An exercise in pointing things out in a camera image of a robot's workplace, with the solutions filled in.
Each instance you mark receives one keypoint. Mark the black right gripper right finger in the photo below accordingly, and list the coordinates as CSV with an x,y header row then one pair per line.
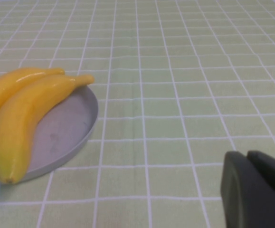
x,y
272,168

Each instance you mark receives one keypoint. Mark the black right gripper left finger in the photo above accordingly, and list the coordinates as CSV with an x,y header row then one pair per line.
x,y
241,197

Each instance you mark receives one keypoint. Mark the grey round plate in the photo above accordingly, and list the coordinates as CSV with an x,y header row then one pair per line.
x,y
63,133

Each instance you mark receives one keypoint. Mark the green checked tablecloth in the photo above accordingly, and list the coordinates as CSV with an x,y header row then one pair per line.
x,y
175,95

